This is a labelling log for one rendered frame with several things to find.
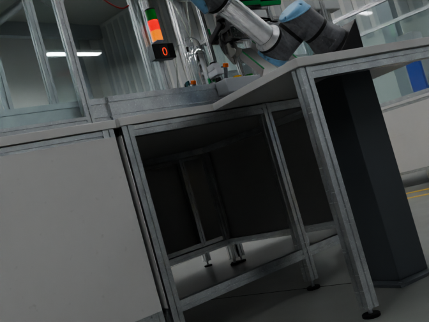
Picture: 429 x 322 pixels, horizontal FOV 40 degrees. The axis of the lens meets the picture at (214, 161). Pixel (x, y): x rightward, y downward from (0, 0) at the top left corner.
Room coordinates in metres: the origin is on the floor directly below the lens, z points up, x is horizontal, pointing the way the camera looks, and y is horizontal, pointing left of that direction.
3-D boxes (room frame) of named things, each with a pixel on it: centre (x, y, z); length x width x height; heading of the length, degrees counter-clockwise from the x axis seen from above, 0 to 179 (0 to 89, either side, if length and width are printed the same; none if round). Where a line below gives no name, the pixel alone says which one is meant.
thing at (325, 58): (2.39, -0.55, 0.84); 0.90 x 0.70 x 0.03; 120
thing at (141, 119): (3.10, 0.17, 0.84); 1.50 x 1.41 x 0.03; 130
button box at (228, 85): (2.54, -0.19, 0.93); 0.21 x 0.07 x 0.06; 130
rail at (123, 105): (2.46, -0.01, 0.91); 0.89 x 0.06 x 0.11; 130
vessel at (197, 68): (3.75, -0.06, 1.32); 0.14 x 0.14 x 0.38
